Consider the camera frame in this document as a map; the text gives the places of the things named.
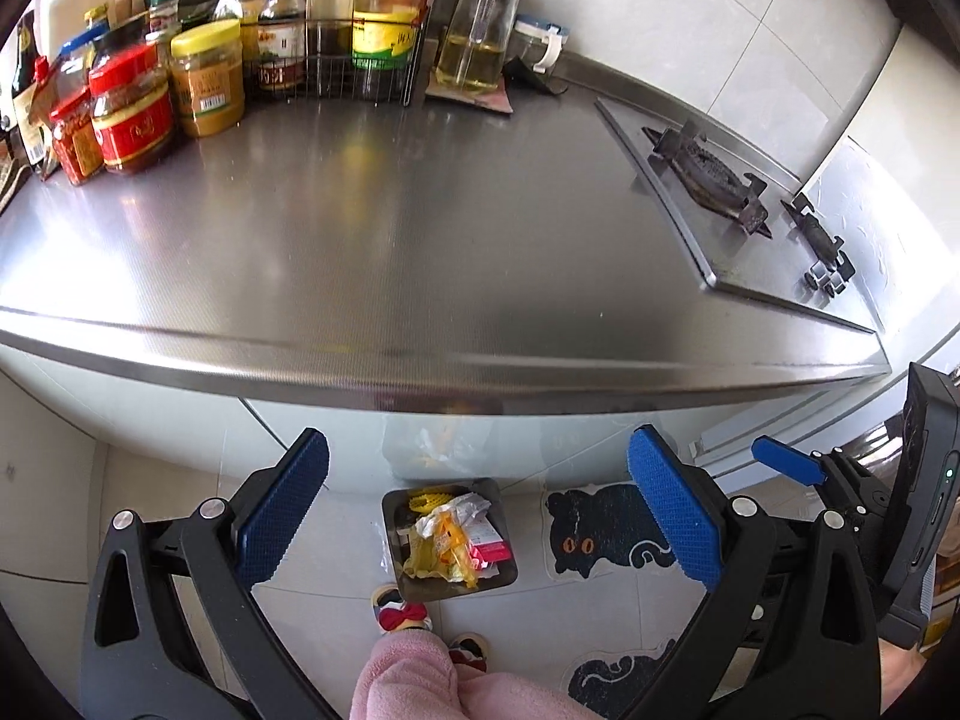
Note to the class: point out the black cat floor mat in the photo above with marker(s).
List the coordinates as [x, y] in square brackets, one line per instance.
[607, 679]
[600, 532]

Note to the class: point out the blue lid jar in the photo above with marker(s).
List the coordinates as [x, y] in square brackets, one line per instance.
[75, 67]

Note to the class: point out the black plastic object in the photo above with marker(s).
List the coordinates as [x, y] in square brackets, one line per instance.
[536, 81]

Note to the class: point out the small red chili jar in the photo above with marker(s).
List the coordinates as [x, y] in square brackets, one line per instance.
[75, 142]

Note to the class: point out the green cap spice jar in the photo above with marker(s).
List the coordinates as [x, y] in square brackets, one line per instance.
[161, 15]

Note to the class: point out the glass oil dispenser bottle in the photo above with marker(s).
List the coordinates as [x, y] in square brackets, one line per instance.
[472, 52]

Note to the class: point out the white kitchen cabinet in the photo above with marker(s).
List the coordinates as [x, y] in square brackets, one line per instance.
[187, 427]

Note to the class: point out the clear jar with white lid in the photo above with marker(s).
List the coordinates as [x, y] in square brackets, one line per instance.
[534, 41]

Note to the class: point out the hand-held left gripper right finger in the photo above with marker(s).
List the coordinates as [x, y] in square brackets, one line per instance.
[675, 510]

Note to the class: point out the pink paper packet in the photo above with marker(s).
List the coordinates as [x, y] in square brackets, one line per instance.
[487, 547]

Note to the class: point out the brown coaster mat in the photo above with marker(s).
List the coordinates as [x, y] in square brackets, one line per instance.
[487, 103]

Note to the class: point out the black lid jar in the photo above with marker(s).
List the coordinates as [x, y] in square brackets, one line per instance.
[120, 34]

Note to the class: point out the white plastic wrapper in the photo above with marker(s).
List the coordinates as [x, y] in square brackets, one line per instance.
[466, 510]

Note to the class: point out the dark sauce bottle orange label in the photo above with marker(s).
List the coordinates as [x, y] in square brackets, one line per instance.
[281, 37]

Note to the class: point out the small black burner grate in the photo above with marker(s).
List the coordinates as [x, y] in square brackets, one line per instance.
[821, 236]

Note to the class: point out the yellow foam fruit net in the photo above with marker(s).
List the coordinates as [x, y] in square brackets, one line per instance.
[429, 501]

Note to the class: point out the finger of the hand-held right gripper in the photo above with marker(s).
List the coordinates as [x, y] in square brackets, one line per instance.
[787, 459]

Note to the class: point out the dark soy sauce bottle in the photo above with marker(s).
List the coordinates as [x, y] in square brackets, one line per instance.
[28, 112]

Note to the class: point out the large black burner grate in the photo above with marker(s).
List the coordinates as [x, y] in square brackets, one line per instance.
[712, 176]

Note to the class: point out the large red lid jar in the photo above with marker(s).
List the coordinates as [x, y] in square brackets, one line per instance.
[135, 120]

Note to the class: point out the oil bottle with yellow-green label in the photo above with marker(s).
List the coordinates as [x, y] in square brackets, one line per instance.
[386, 37]

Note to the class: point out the yellow lid jar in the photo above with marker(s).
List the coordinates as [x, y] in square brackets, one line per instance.
[210, 90]

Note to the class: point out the beige slipper with red bow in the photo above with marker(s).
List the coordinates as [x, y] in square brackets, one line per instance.
[469, 652]
[397, 615]

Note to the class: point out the silver stove knob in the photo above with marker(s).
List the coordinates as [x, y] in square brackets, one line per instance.
[825, 281]

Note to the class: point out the steel gas cooktop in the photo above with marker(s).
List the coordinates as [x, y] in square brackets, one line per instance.
[675, 195]

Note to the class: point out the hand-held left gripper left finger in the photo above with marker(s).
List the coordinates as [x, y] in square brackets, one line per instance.
[281, 510]

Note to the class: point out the grey square waste bin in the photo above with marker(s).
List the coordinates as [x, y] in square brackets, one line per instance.
[391, 517]

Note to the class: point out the pink fleece pants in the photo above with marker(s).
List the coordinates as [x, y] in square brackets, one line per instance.
[420, 682]

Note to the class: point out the person's right forearm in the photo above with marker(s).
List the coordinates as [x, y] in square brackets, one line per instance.
[900, 682]

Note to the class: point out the clear pale liquid bottle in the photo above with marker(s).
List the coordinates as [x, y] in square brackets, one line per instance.
[330, 0]

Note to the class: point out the yellow plastic bag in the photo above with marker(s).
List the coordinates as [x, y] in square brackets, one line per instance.
[431, 559]

